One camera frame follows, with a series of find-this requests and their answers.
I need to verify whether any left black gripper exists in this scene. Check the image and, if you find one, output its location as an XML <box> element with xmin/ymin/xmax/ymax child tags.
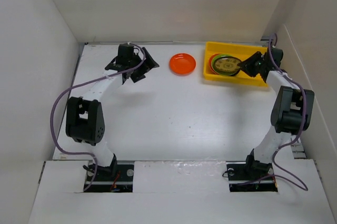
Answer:
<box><xmin>129</xmin><ymin>48</ymin><xmax>159</xmax><ymax>82</ymax></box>

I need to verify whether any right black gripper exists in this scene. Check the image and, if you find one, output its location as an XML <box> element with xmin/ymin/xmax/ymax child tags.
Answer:
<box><xmin>237</xmin><ymin>51</ymin><xmax>267</xmax><ymax>77</ymax></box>

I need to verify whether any brown yellow plate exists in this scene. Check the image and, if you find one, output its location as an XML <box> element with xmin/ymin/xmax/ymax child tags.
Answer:
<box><xmin>211</xmin><ymin>54</ymin><xmax>241</xmax><ymax>76</ymax></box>

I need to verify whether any orange plate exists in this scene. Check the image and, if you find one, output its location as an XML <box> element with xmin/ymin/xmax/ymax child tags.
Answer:
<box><xmin>209</xmin><ymin>53</ymin><xmax>219</xmax><ymax>75</ymax></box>
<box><xmin>169</xmin><ymin>53</ymin><xmax>196</xmax><ymax>76</ymax></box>

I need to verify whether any green plate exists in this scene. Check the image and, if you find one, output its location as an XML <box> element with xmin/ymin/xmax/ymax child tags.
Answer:
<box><xmin>212</xmin><ymin>54</ymin><xmax>231</xmax><ymax>76</ymax></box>

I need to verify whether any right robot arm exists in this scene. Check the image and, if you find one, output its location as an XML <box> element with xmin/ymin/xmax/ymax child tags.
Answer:
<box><xmin>239</xmin><ymin>48</ymin><xmax>314</xmax><ymax>180</ymax></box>

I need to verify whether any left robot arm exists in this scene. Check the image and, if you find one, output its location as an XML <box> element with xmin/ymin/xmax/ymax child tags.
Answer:
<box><xmin>65</xmin><ymin>43</ymin><xmax>159</xmax><ymax>180</ymax></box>

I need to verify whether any yellow plastic bin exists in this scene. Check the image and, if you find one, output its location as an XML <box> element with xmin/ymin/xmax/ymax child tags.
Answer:
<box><xmin>202</xmin><ymin>41</ymin><xmax>276</xmax><ymax>87</ymax></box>

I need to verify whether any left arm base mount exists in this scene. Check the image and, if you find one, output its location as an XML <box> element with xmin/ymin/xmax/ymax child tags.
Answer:
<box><xmin>83</xmin><ymin>162</ymin><xmax>134</xmax><ymax>193</ymax></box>

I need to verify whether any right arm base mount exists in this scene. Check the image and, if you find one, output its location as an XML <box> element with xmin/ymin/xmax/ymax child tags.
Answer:
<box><xmin>222</xmin><ymin>161</ymin><xmax>278</xmax><ymax>192</ymax></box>

